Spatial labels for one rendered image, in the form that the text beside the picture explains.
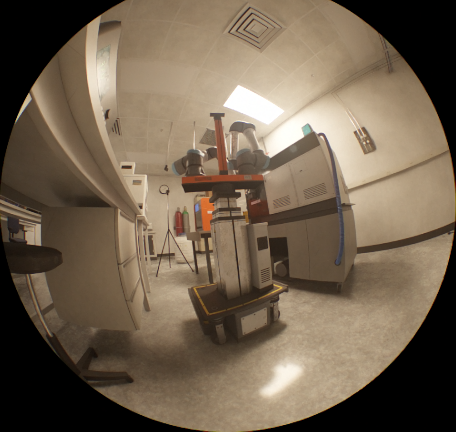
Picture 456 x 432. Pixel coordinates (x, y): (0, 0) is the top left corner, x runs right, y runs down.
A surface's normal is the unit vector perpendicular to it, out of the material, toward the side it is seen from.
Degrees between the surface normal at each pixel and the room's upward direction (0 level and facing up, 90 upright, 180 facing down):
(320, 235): 90
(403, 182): 90
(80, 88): 180
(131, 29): 180
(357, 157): 90
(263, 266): 90
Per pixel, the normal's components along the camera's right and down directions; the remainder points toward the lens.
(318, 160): -0.87, 0.00
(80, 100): 0.11, 0.97
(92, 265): 0.49, -0.22
